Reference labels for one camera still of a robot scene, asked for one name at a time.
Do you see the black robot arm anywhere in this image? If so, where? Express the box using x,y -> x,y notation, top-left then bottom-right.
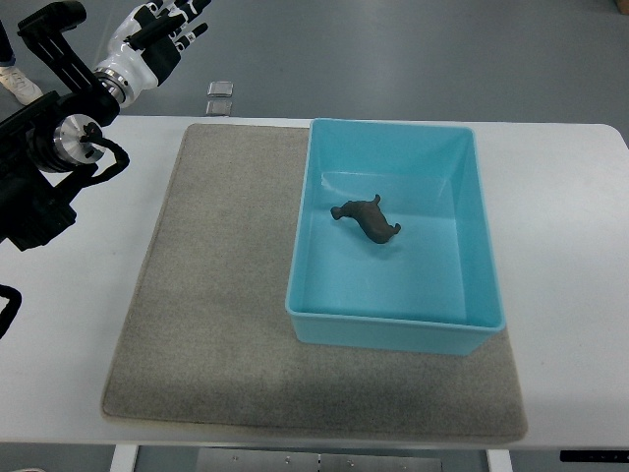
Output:
1,1 -> 129,251

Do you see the blue plastic box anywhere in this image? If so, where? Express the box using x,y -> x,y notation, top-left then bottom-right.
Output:
285,119 -> 505,355

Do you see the grey felt mat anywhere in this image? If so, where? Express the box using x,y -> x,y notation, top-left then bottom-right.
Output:
101,125 -> 527,443

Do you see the white sneaker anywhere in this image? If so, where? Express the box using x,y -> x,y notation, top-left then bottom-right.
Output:
1,66 -> 43,105

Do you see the black table control panel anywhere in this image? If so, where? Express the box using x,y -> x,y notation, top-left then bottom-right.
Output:
559,449 -> 629,463

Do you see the black sleeved cable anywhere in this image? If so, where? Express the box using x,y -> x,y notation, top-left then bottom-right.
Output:
0,283 -> 24,339

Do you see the metal table crossbar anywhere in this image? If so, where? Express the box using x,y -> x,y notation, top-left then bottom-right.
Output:
196,447 -> 443,472

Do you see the brown toy hippo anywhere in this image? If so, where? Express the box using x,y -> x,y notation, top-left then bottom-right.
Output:
330,194 -> 402,244

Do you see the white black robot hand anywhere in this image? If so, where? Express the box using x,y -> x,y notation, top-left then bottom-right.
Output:
94,0 -> 210,108

